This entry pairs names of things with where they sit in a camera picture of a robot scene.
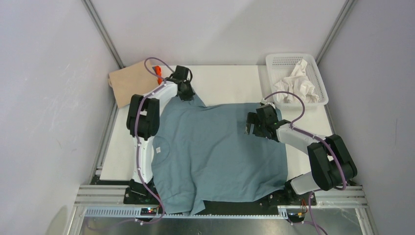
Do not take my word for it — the grey-blue t-shirt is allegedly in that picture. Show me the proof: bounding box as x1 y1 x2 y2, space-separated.
152 96 288 214

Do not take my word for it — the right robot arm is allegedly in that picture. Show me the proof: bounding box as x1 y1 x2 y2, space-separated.
245 103 358 205

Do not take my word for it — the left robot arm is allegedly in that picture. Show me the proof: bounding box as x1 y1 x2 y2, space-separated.
126 66 195 184

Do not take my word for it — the folded orange t-shirt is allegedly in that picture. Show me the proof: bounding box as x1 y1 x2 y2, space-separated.
153 66 163 85

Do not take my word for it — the folded tan t-shirt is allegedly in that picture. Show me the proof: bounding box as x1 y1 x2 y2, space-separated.
108 61 159 108

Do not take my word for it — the crumpled white t-shirt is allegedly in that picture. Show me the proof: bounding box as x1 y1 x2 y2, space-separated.
274 59 320 103

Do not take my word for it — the white plastic basket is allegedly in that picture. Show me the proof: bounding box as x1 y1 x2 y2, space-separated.
265 53 329 109

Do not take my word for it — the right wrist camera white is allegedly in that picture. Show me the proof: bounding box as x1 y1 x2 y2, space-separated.
260 99 276 109

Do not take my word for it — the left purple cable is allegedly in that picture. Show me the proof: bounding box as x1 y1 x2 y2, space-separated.
133 57 176 226

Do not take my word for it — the purple cable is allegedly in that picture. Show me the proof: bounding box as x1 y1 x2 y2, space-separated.
263 91 349 235
133 57 176 226

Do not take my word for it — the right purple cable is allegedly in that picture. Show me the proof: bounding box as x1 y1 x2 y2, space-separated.
263 91 349 235

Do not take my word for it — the aluminium frame rail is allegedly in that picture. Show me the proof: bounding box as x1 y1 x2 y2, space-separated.
64 185 378 235

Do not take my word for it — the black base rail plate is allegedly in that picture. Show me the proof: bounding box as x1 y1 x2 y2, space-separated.
123 180 309 216

